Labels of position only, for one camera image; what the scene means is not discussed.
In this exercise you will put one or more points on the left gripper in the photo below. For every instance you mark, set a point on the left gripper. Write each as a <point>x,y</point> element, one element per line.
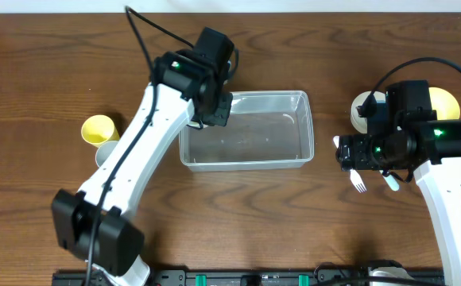
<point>218,110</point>

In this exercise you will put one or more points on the yellow bowl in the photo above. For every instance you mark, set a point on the yellow bowl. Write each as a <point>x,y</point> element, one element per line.
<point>444,104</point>

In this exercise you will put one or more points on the clear plastic container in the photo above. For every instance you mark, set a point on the clear plastic container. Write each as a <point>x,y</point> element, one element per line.
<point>265,130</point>

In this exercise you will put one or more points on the pale green spoon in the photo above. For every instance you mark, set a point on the pale green spoon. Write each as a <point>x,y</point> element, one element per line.
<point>390,180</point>

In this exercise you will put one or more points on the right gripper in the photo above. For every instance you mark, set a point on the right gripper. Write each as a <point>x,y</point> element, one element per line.
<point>344,153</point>

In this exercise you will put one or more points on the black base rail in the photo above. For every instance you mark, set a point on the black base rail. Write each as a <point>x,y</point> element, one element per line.
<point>326,273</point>

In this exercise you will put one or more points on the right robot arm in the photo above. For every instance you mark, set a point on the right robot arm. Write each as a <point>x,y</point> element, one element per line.
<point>431,152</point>

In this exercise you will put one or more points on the yellow cup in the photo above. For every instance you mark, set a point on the yellow cup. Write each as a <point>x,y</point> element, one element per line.
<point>98,130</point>

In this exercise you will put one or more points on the white cup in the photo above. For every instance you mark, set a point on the white cup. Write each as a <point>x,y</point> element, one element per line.
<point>196,125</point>

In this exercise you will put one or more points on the grey cup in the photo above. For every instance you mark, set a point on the grey cup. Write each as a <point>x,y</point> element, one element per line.
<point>104,151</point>

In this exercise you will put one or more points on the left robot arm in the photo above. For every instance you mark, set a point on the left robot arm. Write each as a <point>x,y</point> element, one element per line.
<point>94,224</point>

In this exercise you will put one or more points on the white plastic fork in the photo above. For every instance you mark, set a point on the white plastic fork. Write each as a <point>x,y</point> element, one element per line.
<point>355,178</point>

